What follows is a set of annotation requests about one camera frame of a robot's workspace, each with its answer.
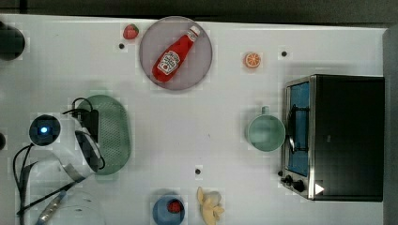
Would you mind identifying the green plastic strainer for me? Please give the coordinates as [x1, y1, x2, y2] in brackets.
[78, 95, 131, 175]

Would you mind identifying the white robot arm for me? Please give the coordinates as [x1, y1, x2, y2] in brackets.
[12, 113, 106, 225]

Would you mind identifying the red ketchup bottle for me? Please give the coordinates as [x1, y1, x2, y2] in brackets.
[152, 25, 201, 83]

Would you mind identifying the green mug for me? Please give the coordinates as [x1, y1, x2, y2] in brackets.
[246, 106, 285, 152]

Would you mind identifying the orange slice toy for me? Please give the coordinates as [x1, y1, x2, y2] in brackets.
[243, 52, 261, 68]

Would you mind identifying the grey round plate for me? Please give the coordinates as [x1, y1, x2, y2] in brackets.
[139, 16, 212, 91]

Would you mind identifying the small red toy in bowl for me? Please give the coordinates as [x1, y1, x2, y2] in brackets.
[167, 200, 183, 214]

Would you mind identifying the peeled banana toy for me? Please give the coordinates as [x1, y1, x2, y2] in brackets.
[197, 187, 224, 225]

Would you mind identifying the red toy strawberry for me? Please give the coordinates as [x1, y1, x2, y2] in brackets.
[123, 23, 139, 39]

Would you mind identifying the blue bowl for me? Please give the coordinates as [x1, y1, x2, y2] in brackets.
[152, 195, 185, 225]

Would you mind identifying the black toaster oven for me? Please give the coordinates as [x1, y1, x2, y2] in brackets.
[278, 74, 385, 202]

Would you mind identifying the black cylinder lower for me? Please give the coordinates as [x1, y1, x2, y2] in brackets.
[0, 133, 6, 150]

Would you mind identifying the black cylinder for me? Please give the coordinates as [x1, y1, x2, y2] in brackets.
[0, 22, 25, 61]
[0, 133, 6, 150]

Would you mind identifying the black cylinder upper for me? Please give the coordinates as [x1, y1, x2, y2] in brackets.
[0, 22, 25, 61]

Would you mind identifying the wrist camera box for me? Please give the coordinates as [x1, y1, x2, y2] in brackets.
[81, 110, 100, 143]

